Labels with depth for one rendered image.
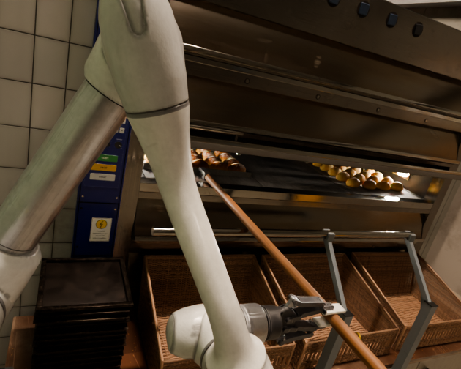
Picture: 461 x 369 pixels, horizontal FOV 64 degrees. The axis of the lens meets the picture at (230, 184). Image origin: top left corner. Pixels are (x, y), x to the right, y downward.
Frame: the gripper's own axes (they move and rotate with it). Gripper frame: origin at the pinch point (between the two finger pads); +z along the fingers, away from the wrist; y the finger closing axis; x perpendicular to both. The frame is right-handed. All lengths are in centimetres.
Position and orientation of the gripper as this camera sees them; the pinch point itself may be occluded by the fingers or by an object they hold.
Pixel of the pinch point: (329, 315)
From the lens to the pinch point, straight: 99.8
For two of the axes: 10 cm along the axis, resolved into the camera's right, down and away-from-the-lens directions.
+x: 3.9, 3.9, -8.3
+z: 8.9, 0.7, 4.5
